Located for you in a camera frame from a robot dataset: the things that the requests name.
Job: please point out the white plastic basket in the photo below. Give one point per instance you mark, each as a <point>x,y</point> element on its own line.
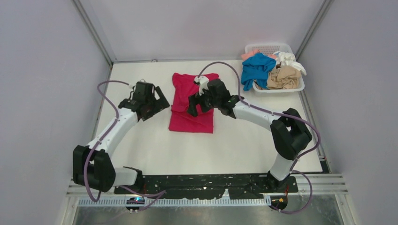
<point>268,49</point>

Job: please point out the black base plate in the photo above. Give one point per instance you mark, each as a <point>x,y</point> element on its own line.
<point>210,186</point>

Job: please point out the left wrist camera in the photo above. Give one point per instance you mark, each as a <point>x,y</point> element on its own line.
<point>133,85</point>

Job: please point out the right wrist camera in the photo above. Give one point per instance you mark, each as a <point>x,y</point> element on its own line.
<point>202,82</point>

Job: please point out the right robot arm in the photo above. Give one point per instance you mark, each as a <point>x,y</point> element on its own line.
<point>289,132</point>

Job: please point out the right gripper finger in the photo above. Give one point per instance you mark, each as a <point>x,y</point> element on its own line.
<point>194,107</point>
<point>205,104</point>

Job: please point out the blue t shirt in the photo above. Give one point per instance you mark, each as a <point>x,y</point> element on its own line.
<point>256,69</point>

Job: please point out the beige t shirt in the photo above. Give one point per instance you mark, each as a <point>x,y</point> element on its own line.
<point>284,78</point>

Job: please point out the white t shirt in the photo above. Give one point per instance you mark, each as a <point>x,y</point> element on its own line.
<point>289,59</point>

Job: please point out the magenta t shirt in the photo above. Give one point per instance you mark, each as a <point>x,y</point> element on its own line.
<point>180,120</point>

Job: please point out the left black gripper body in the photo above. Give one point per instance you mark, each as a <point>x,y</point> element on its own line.
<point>150,101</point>

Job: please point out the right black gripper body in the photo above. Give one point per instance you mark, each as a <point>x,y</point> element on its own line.
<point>216,103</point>

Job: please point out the salmon pink t shirt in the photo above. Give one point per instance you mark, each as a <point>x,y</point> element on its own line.
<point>253,52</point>

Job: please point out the slotted cable duct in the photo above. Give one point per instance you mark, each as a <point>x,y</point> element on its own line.
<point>130,201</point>

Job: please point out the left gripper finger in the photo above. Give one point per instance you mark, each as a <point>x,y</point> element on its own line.
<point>161,102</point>
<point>148,111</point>

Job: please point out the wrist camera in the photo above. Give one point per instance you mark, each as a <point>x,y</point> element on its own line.
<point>202,82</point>
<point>133,85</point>

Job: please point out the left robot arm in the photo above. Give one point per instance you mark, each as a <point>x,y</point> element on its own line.
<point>92,165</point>

